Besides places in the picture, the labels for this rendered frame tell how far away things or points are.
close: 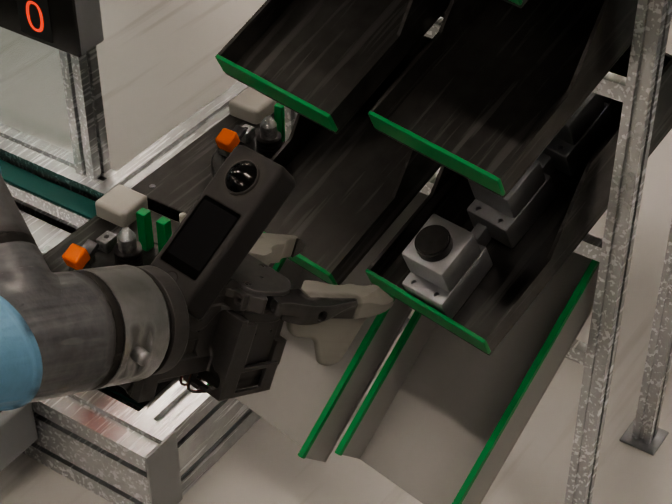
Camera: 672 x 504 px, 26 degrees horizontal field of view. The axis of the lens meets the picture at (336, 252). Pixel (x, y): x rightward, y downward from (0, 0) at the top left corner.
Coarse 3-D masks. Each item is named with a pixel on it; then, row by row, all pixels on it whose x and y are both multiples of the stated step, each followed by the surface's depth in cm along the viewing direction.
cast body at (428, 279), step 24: (432, 216) 119; (432, 240) 117; (456, 240) 118; (480, 240) 122; (408, 264) 119; (432, 264) 117; (456, 264) 117; (480, 264) 120; (408, 288) 120; (432, 288) 119; (456, 288) 119; (456, 312) 121
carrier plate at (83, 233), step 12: (96, 216) 168; (156, 216) 168; (84, 228) 167; (96, 228) 167; (108, 228) 167; (120, 228) 167; (132, 228) 167; (156, 228) 167; (72, 240) 165; (84, 240) 165; (48, 252) 163; (60, 252) 163; (48, 264) 162; (60, 264) 162
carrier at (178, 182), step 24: (240, 96) 185; (264, 96) 185; (240, 120) 184; (264, 120) 170; (192, 144) 180; (216, 144) 180; (240, 144) 176; (264, 144) 171; (168, 168) 176; (192, 168) 176; (216, 168) 172; (144, 192) 172; (168, 192) 172; (192, 192) 172; (168, 216) 171
